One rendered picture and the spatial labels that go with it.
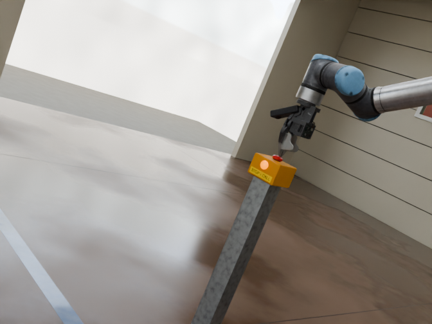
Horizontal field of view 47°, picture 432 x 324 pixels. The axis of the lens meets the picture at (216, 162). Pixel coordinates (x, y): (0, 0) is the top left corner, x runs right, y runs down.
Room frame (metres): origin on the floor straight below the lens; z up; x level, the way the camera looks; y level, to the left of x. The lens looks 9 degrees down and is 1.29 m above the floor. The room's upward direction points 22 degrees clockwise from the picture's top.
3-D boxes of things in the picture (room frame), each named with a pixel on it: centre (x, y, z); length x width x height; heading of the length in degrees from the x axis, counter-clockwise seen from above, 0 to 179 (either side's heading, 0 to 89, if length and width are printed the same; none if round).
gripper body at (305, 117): (1.76, -0.22, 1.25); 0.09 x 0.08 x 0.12; 52
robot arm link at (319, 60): (1.76, -0.22, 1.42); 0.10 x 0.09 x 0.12; 32
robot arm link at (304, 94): (1.77, -0.22, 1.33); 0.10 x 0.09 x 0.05; 142
